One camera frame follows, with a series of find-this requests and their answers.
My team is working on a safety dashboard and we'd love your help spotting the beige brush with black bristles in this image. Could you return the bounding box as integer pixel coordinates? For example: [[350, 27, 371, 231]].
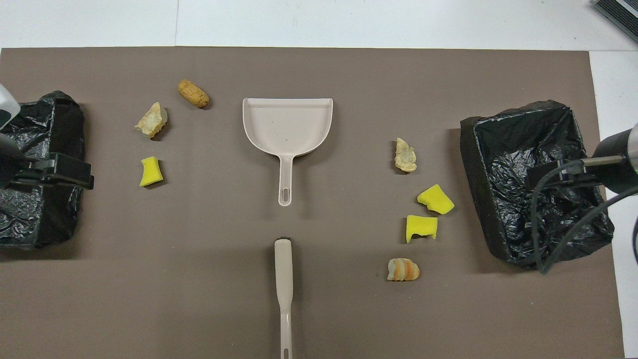
[[274, 235, 295, 359]]

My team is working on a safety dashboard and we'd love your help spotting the brown table mat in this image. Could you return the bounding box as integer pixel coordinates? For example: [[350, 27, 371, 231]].
[[0, 46, 625, 359]]

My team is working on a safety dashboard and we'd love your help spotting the dark ribbed device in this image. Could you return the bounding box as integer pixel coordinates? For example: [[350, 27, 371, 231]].
[[592, 0, 638, 43]]

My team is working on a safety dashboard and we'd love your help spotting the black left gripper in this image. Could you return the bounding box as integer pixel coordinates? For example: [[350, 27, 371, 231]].
[[46, 152, 95, 190]]

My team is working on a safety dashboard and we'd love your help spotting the pale striped bread chunk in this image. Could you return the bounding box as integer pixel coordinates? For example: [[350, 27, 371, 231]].
[[134, 102, 168, 139]]

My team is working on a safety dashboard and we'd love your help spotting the brown bread roll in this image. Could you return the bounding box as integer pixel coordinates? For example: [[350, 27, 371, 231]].
[[177, 79, 210, 109]]

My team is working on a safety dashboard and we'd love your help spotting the beige plastic dustpan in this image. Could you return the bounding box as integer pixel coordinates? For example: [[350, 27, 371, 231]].
[[242, 97, 333, 207]]

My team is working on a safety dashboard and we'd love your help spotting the orange striped croissant piece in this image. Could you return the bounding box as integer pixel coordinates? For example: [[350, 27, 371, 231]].
[[387, 258, 421, 282]]

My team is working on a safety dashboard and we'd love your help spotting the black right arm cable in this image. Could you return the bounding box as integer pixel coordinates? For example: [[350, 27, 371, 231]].
[[530, 156, 638, 274]]

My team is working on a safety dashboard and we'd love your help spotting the yellow sponge piece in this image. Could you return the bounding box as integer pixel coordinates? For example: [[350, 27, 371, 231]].
[[139, 156, 164, 187], [417, 184, 455, 215], [406, 215, 439, 244]]

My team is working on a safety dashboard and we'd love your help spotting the bin lined with black bag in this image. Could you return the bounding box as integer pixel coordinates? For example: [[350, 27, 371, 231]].
[[0, 91, 86, 250], [460, 100, 615, 270]]

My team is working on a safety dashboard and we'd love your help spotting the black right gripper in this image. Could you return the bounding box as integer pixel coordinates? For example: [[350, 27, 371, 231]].
[[526, 160, 606, 189]]

